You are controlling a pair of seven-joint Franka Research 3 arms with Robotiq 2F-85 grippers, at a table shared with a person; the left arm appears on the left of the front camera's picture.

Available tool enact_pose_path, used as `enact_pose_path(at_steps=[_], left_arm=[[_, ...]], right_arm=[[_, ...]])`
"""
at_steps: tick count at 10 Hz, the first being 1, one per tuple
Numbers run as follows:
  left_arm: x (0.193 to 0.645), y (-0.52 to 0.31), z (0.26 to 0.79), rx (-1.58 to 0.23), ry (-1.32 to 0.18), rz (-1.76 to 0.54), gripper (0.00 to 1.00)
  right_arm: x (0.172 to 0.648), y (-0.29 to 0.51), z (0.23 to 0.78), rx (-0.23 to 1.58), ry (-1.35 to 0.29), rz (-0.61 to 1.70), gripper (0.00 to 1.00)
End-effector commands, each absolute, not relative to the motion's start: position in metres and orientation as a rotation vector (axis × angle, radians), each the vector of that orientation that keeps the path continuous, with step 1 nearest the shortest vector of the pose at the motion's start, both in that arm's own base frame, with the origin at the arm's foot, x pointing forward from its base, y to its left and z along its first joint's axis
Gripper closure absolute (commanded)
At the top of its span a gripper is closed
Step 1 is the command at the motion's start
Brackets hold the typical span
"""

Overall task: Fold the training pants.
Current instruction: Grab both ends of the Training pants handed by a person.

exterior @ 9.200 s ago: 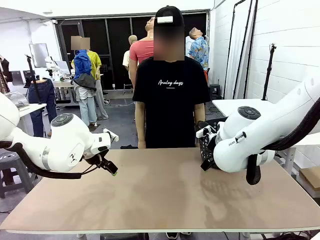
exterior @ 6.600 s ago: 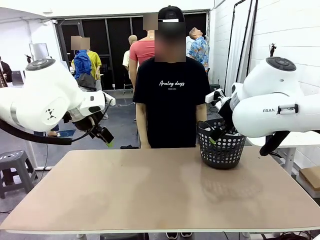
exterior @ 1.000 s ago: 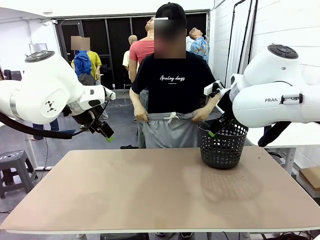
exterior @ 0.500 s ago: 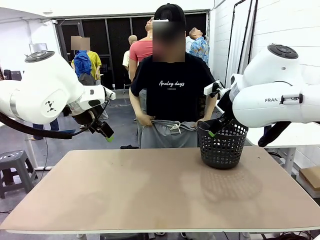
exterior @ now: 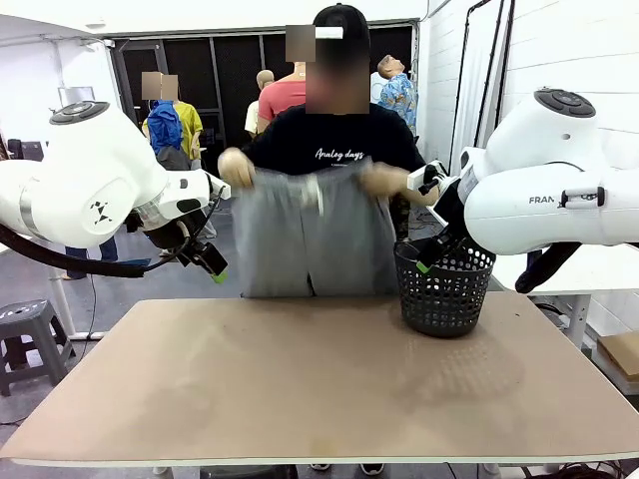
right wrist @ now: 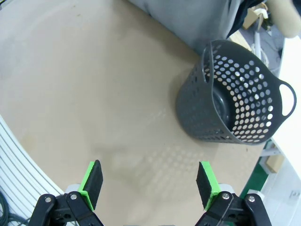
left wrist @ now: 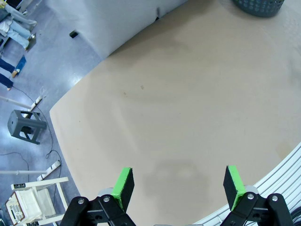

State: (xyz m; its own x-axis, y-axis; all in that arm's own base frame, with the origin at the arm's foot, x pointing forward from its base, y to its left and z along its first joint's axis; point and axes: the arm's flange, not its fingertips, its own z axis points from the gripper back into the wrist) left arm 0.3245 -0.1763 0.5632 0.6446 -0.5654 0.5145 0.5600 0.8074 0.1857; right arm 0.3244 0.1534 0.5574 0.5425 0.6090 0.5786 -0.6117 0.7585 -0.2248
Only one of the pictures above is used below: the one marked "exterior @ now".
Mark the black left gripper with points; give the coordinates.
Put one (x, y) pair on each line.
(177, 242)

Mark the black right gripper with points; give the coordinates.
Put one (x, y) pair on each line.
(451, 209)

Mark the black perforated plastic basket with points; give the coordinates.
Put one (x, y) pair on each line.
(444, 304)

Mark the grey training pants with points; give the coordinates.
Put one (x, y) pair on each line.
(309, 234)

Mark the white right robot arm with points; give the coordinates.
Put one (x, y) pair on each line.
(539, 199)

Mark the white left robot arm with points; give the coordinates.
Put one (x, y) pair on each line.
(90, 164)

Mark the person's left forearm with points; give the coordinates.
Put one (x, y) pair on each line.
(424, 198)

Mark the person's left hand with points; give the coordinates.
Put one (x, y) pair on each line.
(383, 180)

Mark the person's right hand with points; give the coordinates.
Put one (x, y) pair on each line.
(238, 167)

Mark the blue floor mat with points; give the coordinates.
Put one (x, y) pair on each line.
(135, 262)

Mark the person in blue jeans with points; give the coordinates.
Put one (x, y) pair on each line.
(92, 257)

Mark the mannequin in blue jacket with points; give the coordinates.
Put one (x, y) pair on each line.
(165, 132)

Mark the mannequin in yellow shirt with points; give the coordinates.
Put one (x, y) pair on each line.
(191, 122)

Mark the person in black t-shirt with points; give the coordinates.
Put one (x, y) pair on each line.
(339, 140)

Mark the mannequin in floral shirt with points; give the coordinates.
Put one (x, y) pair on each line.
(399, 97)

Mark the white side table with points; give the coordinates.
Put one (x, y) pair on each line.
(599, 274)

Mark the mannequin in red shirt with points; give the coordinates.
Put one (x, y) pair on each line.
(282, 102)

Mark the bare beige mannequin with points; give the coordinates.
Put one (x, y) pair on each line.
(259, 92)

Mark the grey plastic stool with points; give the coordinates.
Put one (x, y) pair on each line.
(30, 329)

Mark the brown cardboard box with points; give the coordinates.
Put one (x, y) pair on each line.
(621, 354)

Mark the black cap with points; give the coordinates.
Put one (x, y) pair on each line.
(344, 22)

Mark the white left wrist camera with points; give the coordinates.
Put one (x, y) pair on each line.
(221, 190)

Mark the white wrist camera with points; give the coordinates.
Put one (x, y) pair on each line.
(221, 190)
(424, 172)

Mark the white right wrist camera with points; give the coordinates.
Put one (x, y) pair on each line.
(424, 172)

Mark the black metal stand frame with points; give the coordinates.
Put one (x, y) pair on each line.
(491, 65)

